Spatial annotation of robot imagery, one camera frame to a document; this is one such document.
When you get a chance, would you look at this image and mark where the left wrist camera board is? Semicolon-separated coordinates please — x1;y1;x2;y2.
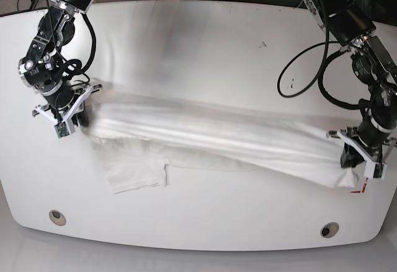
364;161;387;180

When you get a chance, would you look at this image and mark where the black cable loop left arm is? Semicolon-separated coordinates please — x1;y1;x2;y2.
269;6;369;114

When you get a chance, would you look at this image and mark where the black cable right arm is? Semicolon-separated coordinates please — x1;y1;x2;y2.
40;0;97;81

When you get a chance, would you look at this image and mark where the white T-shirt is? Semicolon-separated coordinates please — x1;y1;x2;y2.
83;83;359;193

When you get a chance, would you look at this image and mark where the right table cable grommet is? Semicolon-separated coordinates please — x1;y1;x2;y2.
320;222;339;239

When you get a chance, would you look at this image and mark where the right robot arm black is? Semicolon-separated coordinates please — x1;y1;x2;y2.
18;0;102;138

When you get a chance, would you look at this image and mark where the left table cable grommet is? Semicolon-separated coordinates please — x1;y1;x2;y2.
49;210;66;226

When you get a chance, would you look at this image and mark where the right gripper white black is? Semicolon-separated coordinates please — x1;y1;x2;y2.
32;82;102;134

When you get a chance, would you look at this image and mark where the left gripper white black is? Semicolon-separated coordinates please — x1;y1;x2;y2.
326;120;396;169

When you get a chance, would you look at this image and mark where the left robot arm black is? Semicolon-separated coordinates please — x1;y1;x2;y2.
303;0;396;179

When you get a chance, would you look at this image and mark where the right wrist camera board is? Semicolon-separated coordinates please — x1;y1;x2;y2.
54;122;73;139

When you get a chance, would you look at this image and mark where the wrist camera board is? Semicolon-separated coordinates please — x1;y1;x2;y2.
54;122;73;139
364;161;387;180

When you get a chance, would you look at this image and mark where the red tape rectangle marking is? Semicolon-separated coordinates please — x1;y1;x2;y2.
350;177;368;194

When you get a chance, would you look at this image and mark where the table cable grommet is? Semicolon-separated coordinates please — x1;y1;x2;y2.
49;210;66;226
320;222;339;239

